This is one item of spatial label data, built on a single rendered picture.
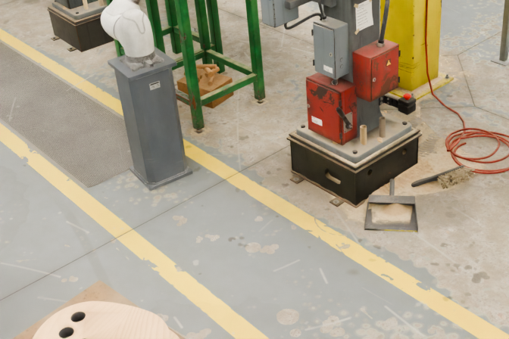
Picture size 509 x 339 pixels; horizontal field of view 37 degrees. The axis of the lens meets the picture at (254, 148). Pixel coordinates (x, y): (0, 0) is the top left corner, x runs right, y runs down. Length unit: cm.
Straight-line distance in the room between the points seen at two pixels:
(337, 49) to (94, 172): 165
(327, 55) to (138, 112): 104
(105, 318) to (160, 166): 230
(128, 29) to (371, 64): 122
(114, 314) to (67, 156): 279
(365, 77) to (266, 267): 103
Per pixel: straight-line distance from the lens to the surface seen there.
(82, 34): 603
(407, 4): 475
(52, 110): 528
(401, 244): 373
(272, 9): 366
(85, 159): 463
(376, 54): 368
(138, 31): 390
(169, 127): 412
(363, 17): 370
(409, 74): 492
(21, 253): 402
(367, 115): 397
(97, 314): 200
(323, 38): 368
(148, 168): 420
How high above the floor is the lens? 237
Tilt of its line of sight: 32 degrees down
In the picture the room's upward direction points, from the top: 6 degrees counter-clockwise
